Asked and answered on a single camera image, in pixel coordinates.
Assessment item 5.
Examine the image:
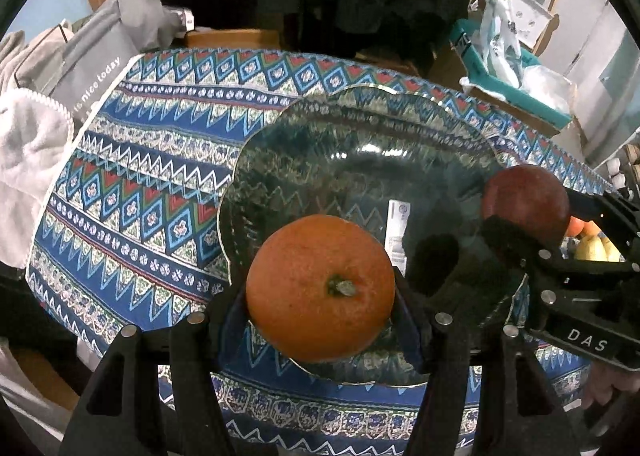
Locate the grey garment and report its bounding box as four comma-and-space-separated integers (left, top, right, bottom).
90, 0, 186, 57

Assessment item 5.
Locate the yellow fruit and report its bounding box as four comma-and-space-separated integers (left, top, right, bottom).
574, 233, 623, 263

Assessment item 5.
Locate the white printed plastic bag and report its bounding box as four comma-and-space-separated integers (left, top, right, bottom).
469, 0, 526, 87

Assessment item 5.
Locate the shoe rack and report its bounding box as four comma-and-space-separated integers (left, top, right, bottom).
595, 141, 640, 199

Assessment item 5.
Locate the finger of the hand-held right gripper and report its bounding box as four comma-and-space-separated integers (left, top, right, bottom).
480, 215, 566, 282
567, 188, 640, 237

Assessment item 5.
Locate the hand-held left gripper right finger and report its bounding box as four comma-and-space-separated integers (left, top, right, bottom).
392, 268, 583, 456

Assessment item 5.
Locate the small deep orange tangerine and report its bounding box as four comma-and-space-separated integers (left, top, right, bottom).
565, 216, 601, 238

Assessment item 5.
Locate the red apple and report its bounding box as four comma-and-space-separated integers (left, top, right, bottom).
481, 165, 571, 244

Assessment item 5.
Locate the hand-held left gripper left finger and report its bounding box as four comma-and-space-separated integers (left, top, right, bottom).
59, 281, 252, 456

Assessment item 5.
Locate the clear plastic bag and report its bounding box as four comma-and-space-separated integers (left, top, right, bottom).
520, 63, 577, 117

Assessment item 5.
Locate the grey printed bag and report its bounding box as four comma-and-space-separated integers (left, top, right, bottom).
50, 11, 140, 126

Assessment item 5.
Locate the large orange with green stem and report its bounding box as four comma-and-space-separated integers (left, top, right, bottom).
245, 214, 397, 364

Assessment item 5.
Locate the teal box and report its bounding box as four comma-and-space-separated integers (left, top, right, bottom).
450, 18, 573, 129

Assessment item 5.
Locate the cardboard box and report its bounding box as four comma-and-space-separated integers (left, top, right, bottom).
430, 51, 561, 137

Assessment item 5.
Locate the white towel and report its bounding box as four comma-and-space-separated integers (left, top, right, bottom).
0, 88, 76, 269

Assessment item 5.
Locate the beige cloth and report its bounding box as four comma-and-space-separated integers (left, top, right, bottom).
0, 28, 71, 93

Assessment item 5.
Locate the blue patterned tablecloth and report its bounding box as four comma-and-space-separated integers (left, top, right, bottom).
25, 48, 621, 456

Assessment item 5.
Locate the person's right hand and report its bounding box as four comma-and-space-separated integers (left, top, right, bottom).
582, 366, 640, 417

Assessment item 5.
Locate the white cabinet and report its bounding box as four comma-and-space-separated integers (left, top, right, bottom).
545, 0, 640, 167

